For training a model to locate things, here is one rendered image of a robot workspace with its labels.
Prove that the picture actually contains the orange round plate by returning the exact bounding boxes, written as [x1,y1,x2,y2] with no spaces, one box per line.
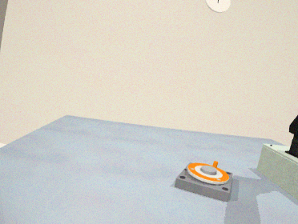
[187,161,229,185]

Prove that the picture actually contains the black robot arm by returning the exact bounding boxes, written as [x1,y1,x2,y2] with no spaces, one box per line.
[285,115,298,158]

